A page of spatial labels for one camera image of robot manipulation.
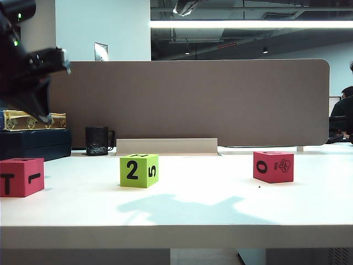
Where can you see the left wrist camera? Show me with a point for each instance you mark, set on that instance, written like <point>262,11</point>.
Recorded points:
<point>48,59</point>

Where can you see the black mug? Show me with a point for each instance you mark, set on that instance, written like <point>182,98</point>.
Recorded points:
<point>96,140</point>

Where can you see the wall-mounted sign holder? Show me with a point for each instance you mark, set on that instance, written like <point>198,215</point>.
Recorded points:
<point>100,52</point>

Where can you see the red foam block letter U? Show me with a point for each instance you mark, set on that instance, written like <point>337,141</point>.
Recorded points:
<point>271,175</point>

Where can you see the red ceiling LED strip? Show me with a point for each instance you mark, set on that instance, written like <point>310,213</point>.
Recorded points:
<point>227,45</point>

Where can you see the white divider foot bracket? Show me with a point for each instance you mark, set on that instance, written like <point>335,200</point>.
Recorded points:
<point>299,149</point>

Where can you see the dark blue box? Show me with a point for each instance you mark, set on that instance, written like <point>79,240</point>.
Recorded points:
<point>33,145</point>

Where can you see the yellow patterned box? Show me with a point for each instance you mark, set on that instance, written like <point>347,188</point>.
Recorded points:
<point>16,122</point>

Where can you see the grey vented cabinet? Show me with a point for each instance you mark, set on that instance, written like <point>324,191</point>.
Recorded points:
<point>303,258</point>

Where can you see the red foam block letter T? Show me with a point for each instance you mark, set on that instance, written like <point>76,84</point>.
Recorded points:
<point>22,176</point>

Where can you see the person in dark jacket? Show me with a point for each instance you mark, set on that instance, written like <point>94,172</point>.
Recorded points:
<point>342,110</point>

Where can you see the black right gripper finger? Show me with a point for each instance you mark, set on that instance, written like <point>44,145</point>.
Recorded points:
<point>193,5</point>
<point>180,7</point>

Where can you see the black curved chair armrest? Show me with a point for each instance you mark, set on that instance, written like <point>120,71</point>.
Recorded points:
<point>335,137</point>

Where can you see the green foam block letter H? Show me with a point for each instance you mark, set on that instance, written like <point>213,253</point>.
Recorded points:
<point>142,180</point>

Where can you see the grey ceiling air duct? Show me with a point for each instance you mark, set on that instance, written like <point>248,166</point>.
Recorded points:
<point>193,34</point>

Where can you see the black ceiling spot lamp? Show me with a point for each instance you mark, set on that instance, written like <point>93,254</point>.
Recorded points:
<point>265,50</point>

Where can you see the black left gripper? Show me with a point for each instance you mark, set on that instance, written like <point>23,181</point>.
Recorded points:
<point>16,74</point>

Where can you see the long ceiling light strip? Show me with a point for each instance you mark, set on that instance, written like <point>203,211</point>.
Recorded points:
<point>248,24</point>

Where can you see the brown desk divider panel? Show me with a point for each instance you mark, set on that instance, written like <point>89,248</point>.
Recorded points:
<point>179,102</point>

